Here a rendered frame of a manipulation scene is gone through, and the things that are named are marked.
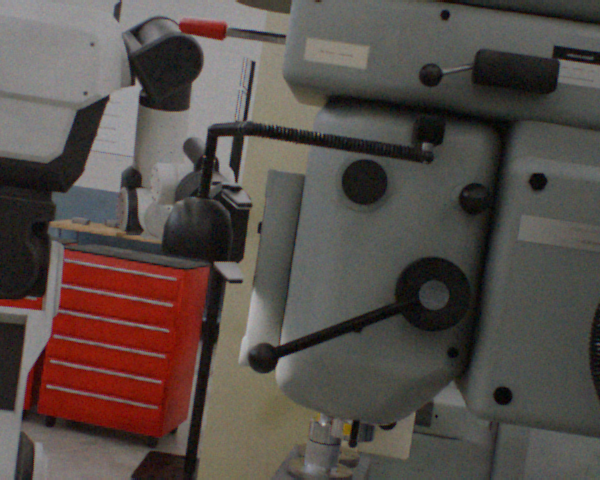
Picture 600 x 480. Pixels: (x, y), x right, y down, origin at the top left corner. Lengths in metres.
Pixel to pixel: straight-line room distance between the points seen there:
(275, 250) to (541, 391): 0.31
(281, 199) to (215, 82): 9.16
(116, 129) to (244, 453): 7.65
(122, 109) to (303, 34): 9.38
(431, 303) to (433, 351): 0.06
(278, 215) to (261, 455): 1.88
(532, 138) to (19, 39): 0.94
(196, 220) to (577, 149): 0.38
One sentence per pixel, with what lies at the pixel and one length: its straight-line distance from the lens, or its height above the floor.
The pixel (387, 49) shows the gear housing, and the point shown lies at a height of 1.68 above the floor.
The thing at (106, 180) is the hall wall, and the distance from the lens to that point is 10.38.
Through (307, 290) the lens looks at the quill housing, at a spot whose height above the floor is 1.44.
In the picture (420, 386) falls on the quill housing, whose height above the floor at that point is 1.36.
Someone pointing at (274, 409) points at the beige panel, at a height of 0.92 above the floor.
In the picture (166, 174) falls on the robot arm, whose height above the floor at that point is 1.52.
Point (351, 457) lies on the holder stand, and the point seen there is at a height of 1.16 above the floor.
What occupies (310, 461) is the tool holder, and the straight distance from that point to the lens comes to 1.46.
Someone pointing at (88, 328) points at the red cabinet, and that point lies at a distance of 5.85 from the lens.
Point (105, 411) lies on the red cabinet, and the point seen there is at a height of 0.16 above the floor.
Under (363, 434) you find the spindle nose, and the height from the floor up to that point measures 1.29.
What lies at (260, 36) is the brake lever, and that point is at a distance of 1.23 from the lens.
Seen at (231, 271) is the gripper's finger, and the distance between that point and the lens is 1.45.
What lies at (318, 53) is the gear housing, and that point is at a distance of 1.01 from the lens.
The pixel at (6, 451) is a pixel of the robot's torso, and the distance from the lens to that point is 1.71.
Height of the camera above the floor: 1.54
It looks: 3 degrees down
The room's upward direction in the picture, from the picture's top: 9 degrees clockwise
